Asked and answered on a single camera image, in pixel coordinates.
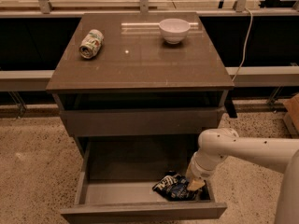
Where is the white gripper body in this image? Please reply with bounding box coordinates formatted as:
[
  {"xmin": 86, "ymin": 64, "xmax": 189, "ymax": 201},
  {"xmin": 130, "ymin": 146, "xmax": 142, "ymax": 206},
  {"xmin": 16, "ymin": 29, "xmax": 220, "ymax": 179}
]
[{"xmin": 190, "ymin": 151, "xmax": 215, "ymax": 179}]

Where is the blue chip bag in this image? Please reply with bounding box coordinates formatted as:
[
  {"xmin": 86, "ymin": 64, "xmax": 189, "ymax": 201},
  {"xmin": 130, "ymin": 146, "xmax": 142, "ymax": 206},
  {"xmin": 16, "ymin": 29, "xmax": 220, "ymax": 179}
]
[{"xmin": 152, "ymin": 171, "xmax": 198, "ymax": 201}]

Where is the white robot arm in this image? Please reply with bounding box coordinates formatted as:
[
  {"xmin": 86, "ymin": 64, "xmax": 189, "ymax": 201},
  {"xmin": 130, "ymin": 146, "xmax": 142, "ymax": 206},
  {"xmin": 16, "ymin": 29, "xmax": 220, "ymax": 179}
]
[{"xmin": 186, "ymin": 128, "xmax": 299, "ymax": 224}]

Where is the closed grey top drawer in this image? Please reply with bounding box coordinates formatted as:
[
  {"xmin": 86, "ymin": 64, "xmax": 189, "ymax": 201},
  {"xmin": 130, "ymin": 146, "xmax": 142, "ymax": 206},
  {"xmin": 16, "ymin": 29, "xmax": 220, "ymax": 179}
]
[{"xmin": 61, "ymin": 107, "xmax": 224, "ymax": 137}]

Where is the open grey middle drawer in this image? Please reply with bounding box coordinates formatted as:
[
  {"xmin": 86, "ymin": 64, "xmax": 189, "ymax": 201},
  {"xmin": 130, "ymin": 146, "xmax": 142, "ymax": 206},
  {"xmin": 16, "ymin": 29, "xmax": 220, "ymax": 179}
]
[{"xmin": 61, "ymin": 134, "xmax": 227, "ymax": 224}]

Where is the grey drawer cabinet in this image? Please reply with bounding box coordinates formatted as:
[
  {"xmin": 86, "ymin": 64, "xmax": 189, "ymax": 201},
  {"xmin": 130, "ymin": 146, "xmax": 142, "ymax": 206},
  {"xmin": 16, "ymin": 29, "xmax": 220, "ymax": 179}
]
[{"xmin": 45, "ymin": 11, "xmax": 235, "ymax": 157}]

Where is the cardboard box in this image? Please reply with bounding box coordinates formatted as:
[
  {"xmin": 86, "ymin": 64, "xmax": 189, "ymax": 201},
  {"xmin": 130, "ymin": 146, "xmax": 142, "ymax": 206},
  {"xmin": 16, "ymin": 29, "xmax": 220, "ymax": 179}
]
[{"xmin": 283, "ymin": 94, "xmax": 299, "ymax": 138}]

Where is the white bowl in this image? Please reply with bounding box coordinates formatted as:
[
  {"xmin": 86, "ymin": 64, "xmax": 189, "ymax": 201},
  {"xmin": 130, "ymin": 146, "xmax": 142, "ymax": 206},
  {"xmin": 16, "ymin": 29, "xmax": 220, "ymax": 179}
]
[{"xmin": 159, "ymin": 19, "xmax": 191, "ymax": 44}]

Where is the green white soda can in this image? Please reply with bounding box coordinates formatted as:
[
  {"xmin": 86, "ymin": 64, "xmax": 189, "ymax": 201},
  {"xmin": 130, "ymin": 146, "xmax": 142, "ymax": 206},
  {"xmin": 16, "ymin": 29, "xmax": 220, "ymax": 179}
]
[{"xmin": 79, "ymin": 29, "xmax": 104, "ymax": 59}]

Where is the white cable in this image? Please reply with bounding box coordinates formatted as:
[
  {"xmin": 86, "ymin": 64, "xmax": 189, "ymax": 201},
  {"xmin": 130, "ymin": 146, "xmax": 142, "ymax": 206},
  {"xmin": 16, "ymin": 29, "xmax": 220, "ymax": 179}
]
[{"xmin": 231, "ymin": 7, "xmax": 254, "ymax": 82}]

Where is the metal railing frame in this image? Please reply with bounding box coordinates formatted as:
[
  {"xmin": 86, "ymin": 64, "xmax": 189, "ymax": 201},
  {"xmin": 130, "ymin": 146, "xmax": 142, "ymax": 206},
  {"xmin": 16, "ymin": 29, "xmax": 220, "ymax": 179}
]
[{"xmin": 0, "ymin": 0, "xmax": 299, "ymax": 17}]

